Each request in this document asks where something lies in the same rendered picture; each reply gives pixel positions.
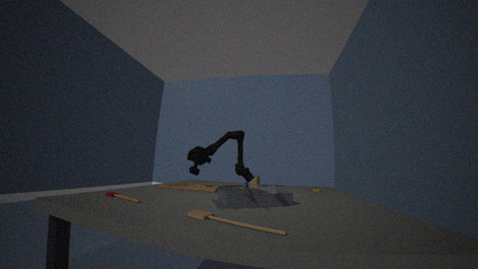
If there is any wooden spoon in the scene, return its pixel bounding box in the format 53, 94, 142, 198
187, 209, 286, 235

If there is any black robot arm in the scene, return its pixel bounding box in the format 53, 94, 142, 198
187, 131, 255, 182

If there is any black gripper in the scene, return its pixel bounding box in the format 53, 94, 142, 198
189, 146, 206, 176

